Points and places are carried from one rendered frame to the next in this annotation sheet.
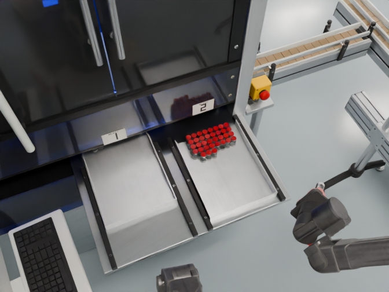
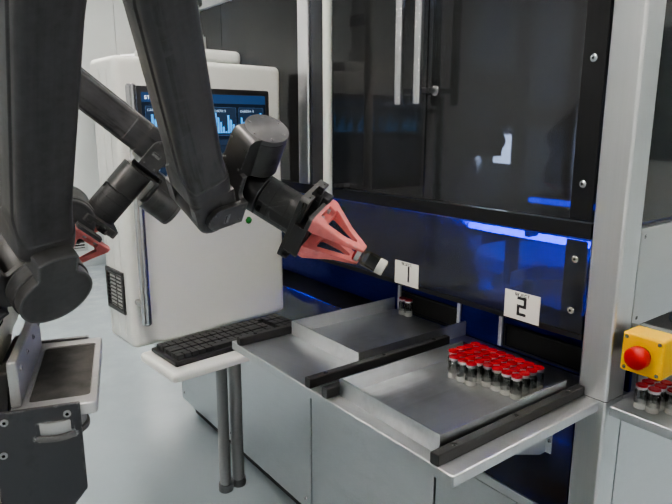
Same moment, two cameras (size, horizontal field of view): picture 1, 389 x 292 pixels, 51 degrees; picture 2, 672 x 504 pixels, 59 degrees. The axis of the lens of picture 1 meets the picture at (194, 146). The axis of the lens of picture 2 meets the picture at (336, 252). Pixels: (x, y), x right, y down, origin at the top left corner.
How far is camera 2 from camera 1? 1.39 m
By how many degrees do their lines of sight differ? 73
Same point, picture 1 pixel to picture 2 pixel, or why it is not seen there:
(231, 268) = not seen: outside the picture
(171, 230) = (309, 369)
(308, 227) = not seen: hidden behind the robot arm
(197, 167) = (435, 374)
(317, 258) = not seen: hidden behind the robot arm
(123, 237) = (284, 344)
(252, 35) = (611, 167)
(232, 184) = (428, 406)
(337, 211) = (254, 118)
